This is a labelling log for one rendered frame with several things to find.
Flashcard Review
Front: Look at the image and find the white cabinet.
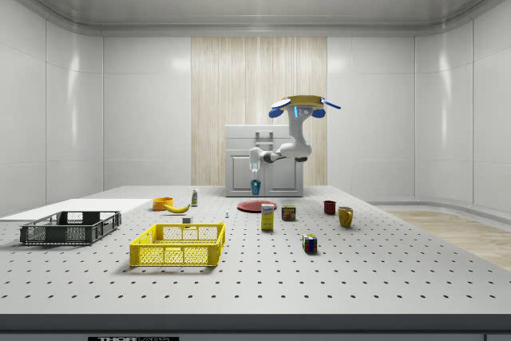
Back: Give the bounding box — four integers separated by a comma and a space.
224, 124, 305, 198

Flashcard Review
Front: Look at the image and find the red plate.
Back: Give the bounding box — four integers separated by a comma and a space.
236, 200, 277, 213

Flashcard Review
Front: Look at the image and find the white yellow box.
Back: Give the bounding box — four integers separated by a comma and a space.
261, 203, 277, 232

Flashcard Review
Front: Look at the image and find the puzzle cube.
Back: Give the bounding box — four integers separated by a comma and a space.
302, 233, 319, 254

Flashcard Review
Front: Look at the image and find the drone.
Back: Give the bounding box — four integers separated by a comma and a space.
267, 94, 343, 121

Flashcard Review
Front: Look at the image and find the yellow mug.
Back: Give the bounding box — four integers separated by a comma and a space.
337, 206, 355, 228

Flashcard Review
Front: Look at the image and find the yellow bowl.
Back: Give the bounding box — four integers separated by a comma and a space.
152, 196, 174, 212

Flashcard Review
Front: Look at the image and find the yellow basket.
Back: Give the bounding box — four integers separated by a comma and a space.
129, 222, 227, 268

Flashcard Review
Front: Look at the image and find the white board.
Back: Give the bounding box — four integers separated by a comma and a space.
0, 198, 149, 221

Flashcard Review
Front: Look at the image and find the dark grey basket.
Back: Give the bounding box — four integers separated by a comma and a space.
19, 210, 123, 246

